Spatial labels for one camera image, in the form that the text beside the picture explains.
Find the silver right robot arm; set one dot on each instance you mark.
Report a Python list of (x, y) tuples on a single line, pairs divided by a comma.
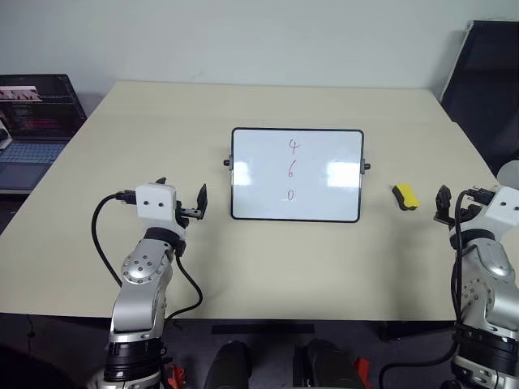
[(486, 259)]

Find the yellow and black eraser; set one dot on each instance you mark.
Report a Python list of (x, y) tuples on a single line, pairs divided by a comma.
[(407, 194)]

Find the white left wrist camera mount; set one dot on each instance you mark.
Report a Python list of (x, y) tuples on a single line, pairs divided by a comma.
[(154, 210)]

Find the dark rounded shape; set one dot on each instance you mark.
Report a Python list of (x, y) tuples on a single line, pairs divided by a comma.
[(324, 364), (227, 364)]

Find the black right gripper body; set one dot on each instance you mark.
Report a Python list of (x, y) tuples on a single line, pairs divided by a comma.
[(473, 212)]

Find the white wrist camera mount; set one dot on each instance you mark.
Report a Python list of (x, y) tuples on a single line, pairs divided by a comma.
[(504, 210), (154, 210)]

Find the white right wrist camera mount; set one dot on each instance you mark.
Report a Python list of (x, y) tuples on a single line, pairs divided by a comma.
[(504, 210)]

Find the grey rounded object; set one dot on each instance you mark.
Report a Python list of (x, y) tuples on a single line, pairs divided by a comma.
[(509, 174)]

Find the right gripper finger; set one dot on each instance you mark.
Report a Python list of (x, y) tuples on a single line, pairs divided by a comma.
[(444, 202)]

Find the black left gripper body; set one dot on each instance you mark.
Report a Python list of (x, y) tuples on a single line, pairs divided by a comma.
[(187, 213)]

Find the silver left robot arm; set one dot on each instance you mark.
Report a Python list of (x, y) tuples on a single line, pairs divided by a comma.
[(140, 271)]

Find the black framed whiteboard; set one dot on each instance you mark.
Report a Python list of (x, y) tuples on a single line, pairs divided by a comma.
[(259, 162)]

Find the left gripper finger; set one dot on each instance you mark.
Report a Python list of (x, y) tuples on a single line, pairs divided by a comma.
[(162, 180), (202, 200)]

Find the open laptop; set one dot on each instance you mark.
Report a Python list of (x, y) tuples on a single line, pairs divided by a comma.
[(32, 121)]

